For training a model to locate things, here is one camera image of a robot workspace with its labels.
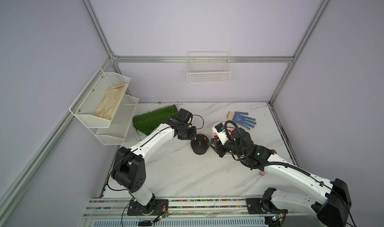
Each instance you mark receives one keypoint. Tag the lower white mesh shelf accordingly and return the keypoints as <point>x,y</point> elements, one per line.
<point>117,132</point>

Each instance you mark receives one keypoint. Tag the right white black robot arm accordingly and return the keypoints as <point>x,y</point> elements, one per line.
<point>328,201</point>

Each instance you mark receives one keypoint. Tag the upper white mesh shelf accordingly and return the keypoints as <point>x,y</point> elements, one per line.
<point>85,106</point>

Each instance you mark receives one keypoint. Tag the white wire wall basket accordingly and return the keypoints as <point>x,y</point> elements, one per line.
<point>208,67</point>

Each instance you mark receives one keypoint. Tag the white mesh shelf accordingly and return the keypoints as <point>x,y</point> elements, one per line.
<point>117,132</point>
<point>85,106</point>

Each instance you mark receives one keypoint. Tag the black round screw base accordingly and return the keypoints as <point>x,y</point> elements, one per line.
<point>200,149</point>

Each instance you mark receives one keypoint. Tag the blue dotted work glove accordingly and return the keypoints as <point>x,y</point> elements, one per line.
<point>242,119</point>

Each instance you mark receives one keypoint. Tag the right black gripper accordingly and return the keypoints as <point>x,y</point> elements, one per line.
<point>219,149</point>

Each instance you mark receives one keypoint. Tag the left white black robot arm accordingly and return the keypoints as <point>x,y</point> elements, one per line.
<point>129,170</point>

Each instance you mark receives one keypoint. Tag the beige cloth glove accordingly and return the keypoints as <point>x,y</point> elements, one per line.
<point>110,102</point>

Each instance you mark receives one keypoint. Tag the aluminium mounting rail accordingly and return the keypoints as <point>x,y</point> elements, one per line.
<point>210,207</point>

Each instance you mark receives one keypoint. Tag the green artificial grass mat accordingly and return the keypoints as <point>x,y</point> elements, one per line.
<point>147,122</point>

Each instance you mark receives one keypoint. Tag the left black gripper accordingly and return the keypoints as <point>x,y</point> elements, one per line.
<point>192,135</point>

